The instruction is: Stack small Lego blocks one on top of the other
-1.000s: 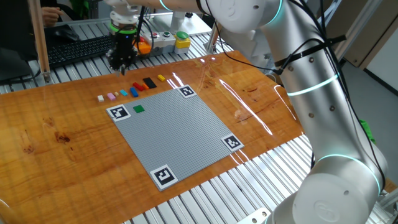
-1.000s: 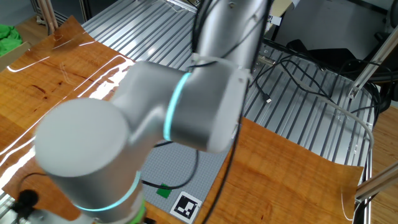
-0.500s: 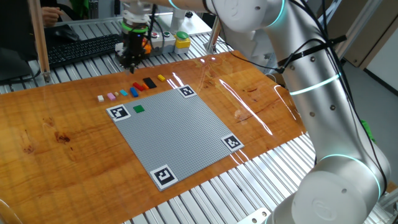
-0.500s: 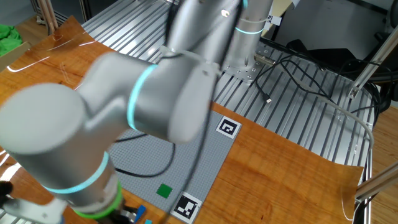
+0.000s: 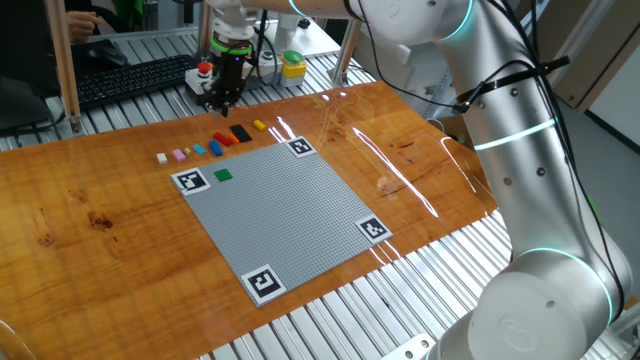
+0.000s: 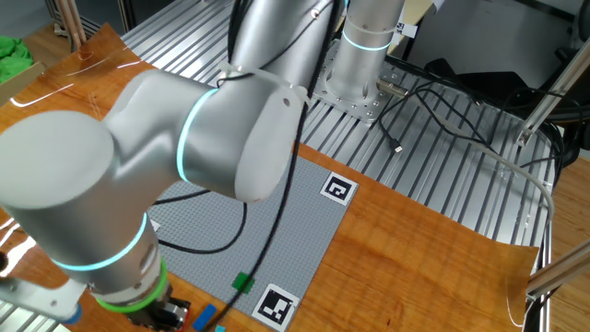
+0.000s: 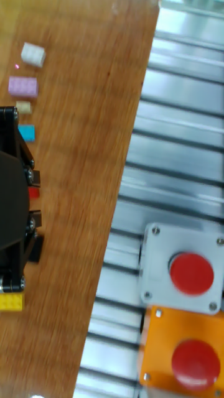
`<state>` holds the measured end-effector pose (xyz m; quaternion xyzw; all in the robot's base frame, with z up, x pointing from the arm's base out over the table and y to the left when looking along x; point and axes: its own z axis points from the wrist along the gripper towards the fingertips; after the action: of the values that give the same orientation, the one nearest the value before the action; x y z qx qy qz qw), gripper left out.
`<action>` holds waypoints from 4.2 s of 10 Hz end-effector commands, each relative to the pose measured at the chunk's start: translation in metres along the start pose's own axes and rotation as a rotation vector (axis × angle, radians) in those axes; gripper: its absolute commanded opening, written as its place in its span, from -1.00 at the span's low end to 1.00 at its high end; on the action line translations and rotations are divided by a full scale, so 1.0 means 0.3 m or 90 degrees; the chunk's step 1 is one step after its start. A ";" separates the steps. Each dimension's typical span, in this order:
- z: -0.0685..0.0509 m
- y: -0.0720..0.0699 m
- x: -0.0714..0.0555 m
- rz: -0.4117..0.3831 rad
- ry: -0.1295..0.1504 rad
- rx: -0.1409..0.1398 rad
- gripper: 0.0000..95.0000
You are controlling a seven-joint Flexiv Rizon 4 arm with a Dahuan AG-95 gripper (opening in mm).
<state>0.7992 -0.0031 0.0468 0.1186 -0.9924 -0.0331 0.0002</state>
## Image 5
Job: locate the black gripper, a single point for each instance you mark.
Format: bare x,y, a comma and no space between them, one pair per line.
230,80

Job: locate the orange Lego plate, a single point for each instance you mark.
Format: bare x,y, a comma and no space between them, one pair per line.
234,138

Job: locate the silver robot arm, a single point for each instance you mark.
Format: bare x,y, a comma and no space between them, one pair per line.
540,225

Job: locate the black Lego plate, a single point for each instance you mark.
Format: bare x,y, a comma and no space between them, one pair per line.
240,133

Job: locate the red Lego brick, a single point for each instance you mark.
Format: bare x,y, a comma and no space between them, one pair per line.
222,139

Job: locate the yellow Lego brick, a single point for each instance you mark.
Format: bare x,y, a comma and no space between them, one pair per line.
259,125

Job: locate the blue Lego brick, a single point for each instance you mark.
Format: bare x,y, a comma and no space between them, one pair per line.
215,148

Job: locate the cyan Lego plate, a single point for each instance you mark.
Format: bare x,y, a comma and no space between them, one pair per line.
199,149

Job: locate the pink Lego brick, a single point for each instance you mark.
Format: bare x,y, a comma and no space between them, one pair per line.
179,155

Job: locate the green square Lego plate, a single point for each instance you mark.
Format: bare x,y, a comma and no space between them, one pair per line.
223,174

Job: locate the white Lego brick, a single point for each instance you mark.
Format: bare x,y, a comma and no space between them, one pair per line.
162,158

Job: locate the grey Lego baseplate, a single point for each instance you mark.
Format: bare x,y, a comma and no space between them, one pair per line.
285,220

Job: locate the white foam blocks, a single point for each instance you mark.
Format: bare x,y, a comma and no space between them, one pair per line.
415,65

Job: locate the bare person hand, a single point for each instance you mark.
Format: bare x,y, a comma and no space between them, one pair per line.
80,26

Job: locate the white box red button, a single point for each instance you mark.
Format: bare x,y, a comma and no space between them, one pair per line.
192,82

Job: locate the grey two-button box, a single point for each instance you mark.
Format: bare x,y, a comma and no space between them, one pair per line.
269,65

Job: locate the black white fiducial marker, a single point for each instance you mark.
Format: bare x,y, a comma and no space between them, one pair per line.
191,181
301,146
263,284
374,229

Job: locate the yellow box green button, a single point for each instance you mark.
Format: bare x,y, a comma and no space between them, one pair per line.
293,69

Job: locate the black keyboard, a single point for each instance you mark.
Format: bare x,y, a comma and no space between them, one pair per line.
130,80

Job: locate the black computer mouse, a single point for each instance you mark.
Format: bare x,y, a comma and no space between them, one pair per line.
106,54

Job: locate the dark green garment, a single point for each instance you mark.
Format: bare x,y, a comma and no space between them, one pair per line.
127,12

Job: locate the wood pattern table mat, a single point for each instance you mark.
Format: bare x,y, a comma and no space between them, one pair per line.
100,250

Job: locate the black monitor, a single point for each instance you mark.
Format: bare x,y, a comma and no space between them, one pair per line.
25,50

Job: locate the cardboard box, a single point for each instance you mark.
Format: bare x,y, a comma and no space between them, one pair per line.
452,129

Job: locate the metal mounting plate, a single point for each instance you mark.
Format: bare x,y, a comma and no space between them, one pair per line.
410,350

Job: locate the aluminium extrusion bar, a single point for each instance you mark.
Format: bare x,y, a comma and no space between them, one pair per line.
575,45

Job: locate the bright green cloth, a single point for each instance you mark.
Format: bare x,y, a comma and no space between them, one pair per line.
593,205

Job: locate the brown wooden cabinet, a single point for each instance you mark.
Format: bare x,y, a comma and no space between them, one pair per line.
620,45

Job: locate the silver metal post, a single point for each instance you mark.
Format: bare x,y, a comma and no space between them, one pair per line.
205,30
345,55

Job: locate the tan frame post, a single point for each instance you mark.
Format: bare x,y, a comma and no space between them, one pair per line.
62,60

